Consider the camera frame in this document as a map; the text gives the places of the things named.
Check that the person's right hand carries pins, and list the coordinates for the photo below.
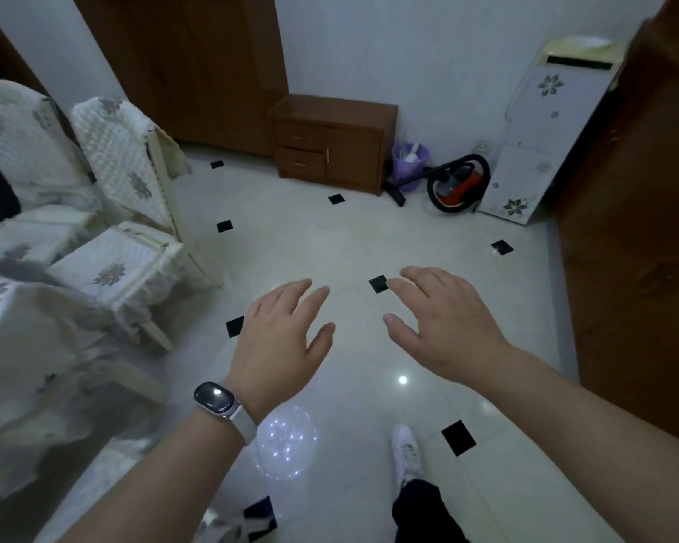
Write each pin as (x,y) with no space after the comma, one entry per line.
(458,333)

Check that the person's left hand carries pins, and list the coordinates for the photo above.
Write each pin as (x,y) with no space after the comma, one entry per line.
(271,350)

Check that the person's right middle finger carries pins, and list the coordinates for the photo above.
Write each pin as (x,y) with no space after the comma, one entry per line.
(427,277)

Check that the person's left middle finger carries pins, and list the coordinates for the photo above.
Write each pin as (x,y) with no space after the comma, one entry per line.
(291,296)

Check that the person's right thumb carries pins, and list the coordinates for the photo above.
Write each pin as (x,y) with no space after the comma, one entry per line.
(400,330)

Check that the person's left thumb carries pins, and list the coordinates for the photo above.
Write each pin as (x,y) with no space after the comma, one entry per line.
(322,342)

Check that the person's left forearm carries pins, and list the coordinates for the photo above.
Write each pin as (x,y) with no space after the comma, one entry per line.
(158,480)

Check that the person's right forearm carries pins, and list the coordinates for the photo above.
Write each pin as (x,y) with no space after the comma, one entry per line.
(588,446)

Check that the red and black vacuum cleaner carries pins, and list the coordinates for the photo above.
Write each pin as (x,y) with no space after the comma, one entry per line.
(458,186)

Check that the purple plastic bin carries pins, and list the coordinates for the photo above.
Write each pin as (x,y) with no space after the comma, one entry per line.
(407,169)

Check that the silver smartwatch with grey band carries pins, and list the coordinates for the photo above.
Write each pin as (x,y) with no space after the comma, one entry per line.
(218,398)

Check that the white item in bin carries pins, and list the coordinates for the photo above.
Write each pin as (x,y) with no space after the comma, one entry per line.
(412,153)

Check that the person's white shoe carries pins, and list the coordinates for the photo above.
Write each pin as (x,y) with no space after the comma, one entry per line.
(406,455)

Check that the small brown wooden cabinet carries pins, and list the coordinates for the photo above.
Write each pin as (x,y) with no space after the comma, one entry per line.
(339,141)

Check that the person's dark trouser leg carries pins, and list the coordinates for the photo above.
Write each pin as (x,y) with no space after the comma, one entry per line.
(424,514)

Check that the white floral water dispenser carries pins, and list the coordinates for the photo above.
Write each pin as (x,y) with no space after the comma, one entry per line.
(543,129)

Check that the brown wooden door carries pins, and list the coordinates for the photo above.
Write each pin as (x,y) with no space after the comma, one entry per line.
(633,220)

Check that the chair with white quilted cover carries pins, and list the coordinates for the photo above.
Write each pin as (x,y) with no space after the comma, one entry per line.
(22,141)
(119,158)

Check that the tall brown wooden cupboard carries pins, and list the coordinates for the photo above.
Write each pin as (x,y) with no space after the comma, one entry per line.
(203,67)

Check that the table with floral white tablecloth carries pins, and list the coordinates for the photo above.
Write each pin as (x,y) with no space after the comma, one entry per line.
(28,356)

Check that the white wall socket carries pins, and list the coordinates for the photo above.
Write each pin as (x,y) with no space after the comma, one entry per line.
(482,146)

